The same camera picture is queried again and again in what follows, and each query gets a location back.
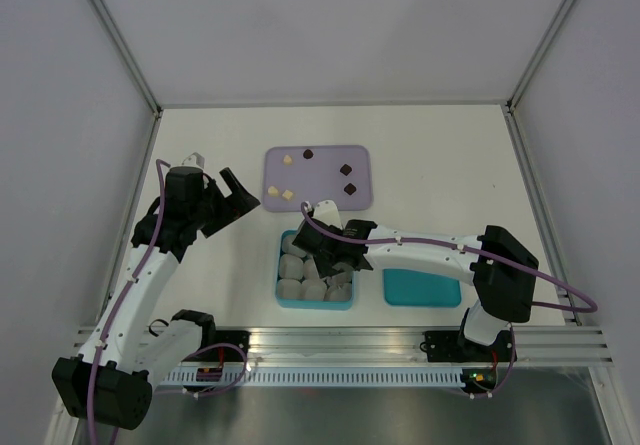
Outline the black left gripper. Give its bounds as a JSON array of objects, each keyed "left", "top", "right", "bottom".
[{"left": 190, "top": 169, "right": 259, "bottom": 238}]

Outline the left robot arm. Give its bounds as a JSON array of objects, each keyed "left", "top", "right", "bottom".
[{"left": 52, "top": 160, "right": 260, "bottom": 430}]

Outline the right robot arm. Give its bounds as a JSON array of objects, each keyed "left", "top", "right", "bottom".
[{"left": 293, "top": 218, "right": 539, "bottom": 360}]

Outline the white chocolate far left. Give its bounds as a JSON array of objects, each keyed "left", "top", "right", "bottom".
[{"left": 267, "top": 186, "right": 280, "bottom": 197}]

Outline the teal chocolate box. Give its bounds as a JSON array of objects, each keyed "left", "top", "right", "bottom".
[{"left": 274, "top": 230, "right": 356, "bottom": 311}]

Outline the dark chocolate right lower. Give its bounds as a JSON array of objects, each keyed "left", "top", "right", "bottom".
[{"left": 344, "top": 183, "right": 357, "bottom": 196}]

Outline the dark chocolate right upper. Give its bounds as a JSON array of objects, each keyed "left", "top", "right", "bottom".
[{"left": 340, "top": 164, "right": 352, "bottom": 176}]

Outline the white paper cup middle-right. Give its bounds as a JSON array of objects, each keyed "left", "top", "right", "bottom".
[{"left": 327, "top": 267, "right": 354, "bottom": 287}]

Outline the white paper cup centre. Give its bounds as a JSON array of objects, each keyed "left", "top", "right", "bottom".
[{"left": 303, "top": 259, "right": 320, "bottom": 280}]

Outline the white paper cup front-right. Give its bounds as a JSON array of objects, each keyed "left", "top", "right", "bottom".
[{"left": 325, "top": 282, "right": 352, "bottom": 302}]

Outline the white paper cup front-middle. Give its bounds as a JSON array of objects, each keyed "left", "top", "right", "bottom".
[{"left": 301, "top": 279, "right": 327, "bottom": 301}]

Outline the white paper cup back-left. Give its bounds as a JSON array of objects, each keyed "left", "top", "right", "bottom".
[{"left": 281, "top": 234, "right": 307, "bottom": 258}]

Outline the white paper cup middle-left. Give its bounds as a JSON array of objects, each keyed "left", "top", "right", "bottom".
[{"left": 278, "top": 254, "right": 304, "bottom": 280}]

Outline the white paper cup front-left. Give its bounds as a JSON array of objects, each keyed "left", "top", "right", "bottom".
[{"left": 276, "top": 279, "right": 303, "bottom": 300}]

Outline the lilac plastic tray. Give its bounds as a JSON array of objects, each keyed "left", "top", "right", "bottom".
[{"left": 261, "top": 145, "right": 373, "bottom": 213}]

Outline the teal box lid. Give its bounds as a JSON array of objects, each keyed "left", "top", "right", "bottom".
[{"left": 383, "top": 269, "right": 462, "bottom": 308}]

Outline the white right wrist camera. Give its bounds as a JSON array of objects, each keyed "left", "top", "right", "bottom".
[{"left": 308, "top": 200, "right": 343, "bottom": 229}]

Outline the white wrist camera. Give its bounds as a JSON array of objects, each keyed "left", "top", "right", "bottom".
[
  {"left": 181, "top": 152, "right": 205, "bottom": 169},
  {"left": 308, "top": 200, "right": 343, "bottom": 229}
]

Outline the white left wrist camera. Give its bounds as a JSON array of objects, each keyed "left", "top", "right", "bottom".
[{"left": 181, "top": 152, "right": 205, "bottom": 169}]

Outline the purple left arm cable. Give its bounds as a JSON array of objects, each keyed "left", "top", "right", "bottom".
[{"left": 87, "top": 159, "right": 174, "bottom": 445}]

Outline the aluminium mounting rail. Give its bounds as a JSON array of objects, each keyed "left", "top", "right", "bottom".
[{"left": 64, "top": 322, "right": 614, "bottom": 366}]

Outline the white slotted cable duct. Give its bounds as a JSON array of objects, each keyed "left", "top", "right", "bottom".
[{"left": 163, "top": 366, "right": 464, "bottom": 388}]

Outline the left aluminium frame post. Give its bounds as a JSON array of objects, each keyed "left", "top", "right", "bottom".
[{"left": 87, "top": 0, "right": 162, "bottom": 168}]

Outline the aluminium frame post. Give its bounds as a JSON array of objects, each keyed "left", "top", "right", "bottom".
[
  {"left": 503, "top": 0, "right": 601, "bottom": 326},
  {"left": 87, "top": 0, "right": 162, "bottom": 168}
]

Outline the right aluminium frame post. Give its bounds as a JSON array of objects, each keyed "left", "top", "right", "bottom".
[{"left": 503, "top": 0, "right": 601, "bottom": 326}]

